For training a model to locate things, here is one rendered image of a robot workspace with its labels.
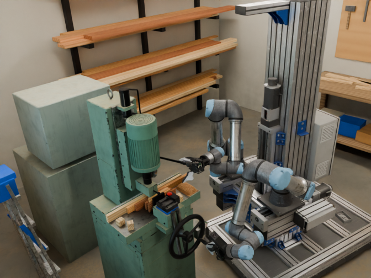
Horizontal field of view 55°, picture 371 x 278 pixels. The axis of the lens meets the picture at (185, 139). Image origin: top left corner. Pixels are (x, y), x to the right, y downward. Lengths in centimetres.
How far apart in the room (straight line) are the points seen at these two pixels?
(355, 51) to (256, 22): 146
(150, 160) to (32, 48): 238
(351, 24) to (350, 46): 26
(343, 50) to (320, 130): 242
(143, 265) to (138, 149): 73
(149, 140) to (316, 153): 123
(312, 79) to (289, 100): 20
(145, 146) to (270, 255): 142
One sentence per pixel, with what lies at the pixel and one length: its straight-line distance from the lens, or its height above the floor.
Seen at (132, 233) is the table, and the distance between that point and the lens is 212.
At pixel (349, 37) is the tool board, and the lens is 484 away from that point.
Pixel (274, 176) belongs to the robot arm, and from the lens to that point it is 188.
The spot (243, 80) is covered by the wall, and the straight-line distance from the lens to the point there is 581.
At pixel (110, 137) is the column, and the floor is 134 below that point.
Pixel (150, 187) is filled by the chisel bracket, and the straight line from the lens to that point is 222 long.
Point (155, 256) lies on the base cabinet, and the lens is 237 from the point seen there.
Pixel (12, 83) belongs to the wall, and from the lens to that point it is 411.
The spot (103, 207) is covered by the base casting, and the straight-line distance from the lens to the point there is 252.
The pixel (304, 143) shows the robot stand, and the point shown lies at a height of 109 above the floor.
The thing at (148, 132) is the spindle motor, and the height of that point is 142.
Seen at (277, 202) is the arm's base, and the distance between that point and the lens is 241.
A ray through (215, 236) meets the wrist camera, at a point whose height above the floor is 86.
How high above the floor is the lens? 230
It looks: 28 degrees down
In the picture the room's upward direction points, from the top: 3 degrees counter-clockwise
